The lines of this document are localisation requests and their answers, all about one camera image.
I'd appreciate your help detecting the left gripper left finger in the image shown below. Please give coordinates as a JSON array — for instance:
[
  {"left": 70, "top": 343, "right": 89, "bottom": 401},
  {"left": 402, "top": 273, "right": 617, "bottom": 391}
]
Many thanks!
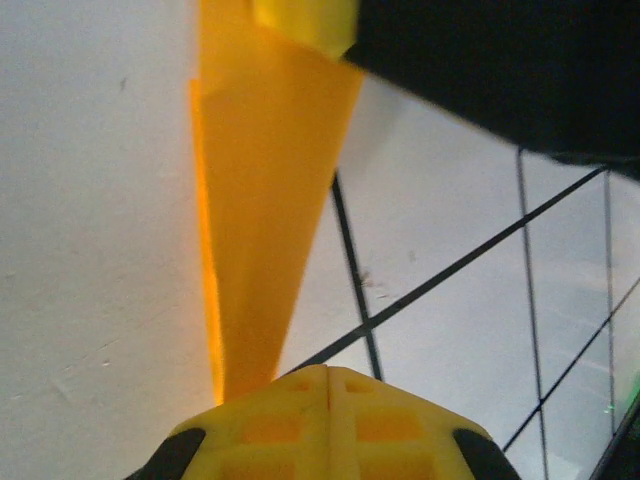
[{"left": 124, "top": 364, "right": 329, "bottom": 480}]

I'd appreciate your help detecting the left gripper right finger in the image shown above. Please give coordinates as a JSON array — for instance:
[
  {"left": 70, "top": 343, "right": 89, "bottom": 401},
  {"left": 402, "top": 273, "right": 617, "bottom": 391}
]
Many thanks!
[{"left": 327, "top": 364, "right": 522, "bottom": 480}]

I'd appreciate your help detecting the orange square cloth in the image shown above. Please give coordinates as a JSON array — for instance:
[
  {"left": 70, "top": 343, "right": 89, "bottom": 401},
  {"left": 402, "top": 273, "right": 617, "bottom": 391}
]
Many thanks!
[{"left": 188, "top": 0, "right": 366, "bottom": 405}]

